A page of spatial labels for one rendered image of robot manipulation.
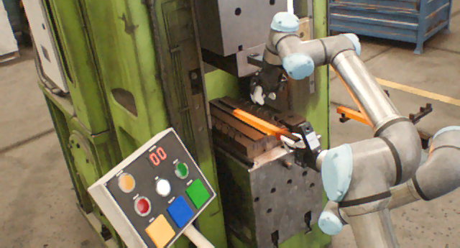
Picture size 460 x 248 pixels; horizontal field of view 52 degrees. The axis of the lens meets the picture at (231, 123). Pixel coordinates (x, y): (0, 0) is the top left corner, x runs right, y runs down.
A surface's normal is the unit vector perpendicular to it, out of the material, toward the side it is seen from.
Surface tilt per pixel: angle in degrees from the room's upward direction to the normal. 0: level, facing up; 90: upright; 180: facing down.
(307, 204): 90
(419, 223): 0
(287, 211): 90
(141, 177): 60
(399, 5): 89
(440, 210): 0
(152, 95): 90
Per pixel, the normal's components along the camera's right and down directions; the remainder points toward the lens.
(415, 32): -0.67, 0.41
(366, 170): 0.14, -0.18
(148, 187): 0.69, -0.30
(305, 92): 0.57, 0.34
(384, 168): 0.20, 0.07
